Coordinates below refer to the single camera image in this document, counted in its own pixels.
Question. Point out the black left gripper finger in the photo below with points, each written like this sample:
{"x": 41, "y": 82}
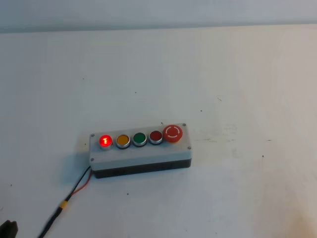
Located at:
{"x": 8, "y": 229}

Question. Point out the red lit push button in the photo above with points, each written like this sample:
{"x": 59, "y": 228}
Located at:
{"x": 105, "y": 142}

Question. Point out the yellow push button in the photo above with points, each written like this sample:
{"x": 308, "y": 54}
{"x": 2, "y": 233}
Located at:
{"x": 123, "y": 141}

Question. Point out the green push button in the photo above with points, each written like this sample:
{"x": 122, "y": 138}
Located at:
{"x": 139, "y": 139}

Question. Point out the red flat push button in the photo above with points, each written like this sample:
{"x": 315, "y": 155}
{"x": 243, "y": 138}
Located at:
{"x": 156, "y": 137}

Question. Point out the red emergency stop button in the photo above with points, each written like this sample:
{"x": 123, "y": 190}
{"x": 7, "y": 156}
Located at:
{"x": 172, "y": 133}

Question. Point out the grey button switch box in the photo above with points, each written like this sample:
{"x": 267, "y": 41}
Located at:
{"x": 136, "y": 160}

